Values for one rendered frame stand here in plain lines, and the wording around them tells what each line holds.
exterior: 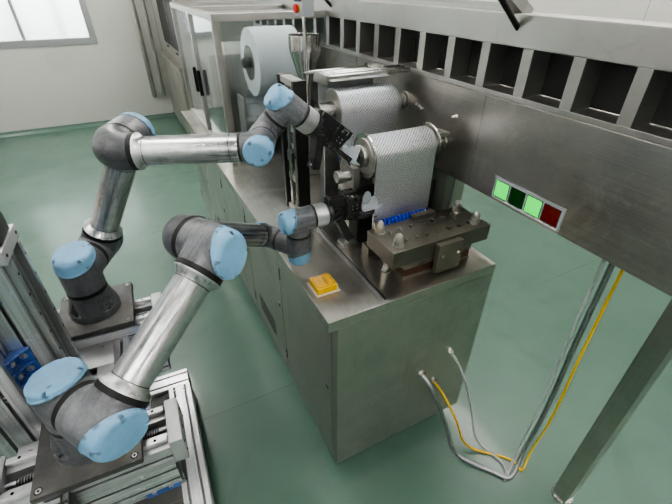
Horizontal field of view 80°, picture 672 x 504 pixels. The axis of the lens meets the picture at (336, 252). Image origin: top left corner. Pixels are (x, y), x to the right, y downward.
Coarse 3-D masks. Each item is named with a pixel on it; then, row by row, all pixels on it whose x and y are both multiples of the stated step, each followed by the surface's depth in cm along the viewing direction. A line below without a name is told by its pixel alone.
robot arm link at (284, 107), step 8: (272, 88) 109; (280, 88) 106; (272, 96) 107; (280, 96) 106; (288, 96) 108; (296, 96) 110; (264, 104) 109; (272, 104) 107; (280, 104) 107; (288, 104) 108; (296, 104) 109; (304, 104) 112; (272, 112) 110; (280, 112) 109; (288, 112) 110; (296, 112) 110; (304, 112) 112; (280, 120) 111; (288, 120) 112; (296, 120) 112; (304, 120) 113
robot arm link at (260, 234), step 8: (176, 216) 96; (184, 216) 96; (200, 216) 106; (168, 224) 95; (176, 224) 94; (224, 224) 112; (232, 224) 116; (240, 224) 119; (248, 224) 123; (256, 224) 128; (264, 224) 134; (168, 232) 94; (240, 232) 117; (248, 232) 120; (256, 232) 124; (264, 232) 128; (272, 232) 131; (168, 240) 94; (248, 240) 121; (256, 240) 124; (264, 240) 128; (272, 240) 130; (168, 248) 95; (272, 248) 133
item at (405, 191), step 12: (420, 168) 137; (432, 168) 139; (384, 180) 132; (396, 180) 135; (408, 180) 137; (420, 180) 140; (384, 192) 135; (396, 192) 137; (408, 192) 140; (420, 192) 143; (384, 204) 138; (396, 204) 140; (408, 204) 143; (420, 204) 146; (384, 216) 141
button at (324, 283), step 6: (318, 276) 131; (324, 276) 131; (330, 276) 131; (312, 282) 129; (318, 282) 129; (324, 282) 129; (330, 282) 129; (318, 288) 126; (324, 288) 126; (330, 288) 128; (336, 288) 129; (318, 294) 126
